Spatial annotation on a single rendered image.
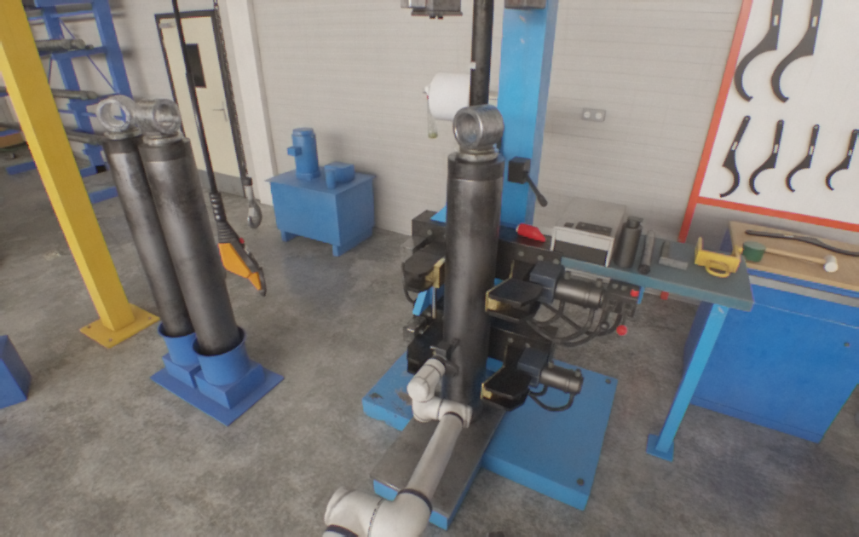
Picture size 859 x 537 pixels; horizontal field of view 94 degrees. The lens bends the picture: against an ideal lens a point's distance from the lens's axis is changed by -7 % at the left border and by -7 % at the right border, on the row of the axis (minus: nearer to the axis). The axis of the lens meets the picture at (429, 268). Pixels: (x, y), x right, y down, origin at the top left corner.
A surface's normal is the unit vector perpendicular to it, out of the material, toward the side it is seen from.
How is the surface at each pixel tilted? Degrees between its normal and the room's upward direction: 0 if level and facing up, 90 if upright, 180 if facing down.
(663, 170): 90
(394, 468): 0
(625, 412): 0
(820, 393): 90
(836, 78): 90
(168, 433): 0
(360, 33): 90
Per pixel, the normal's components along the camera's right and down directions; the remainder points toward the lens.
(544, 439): 0.00, -0.87
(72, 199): 0.88, 0.24
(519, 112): -0.48, 0.43
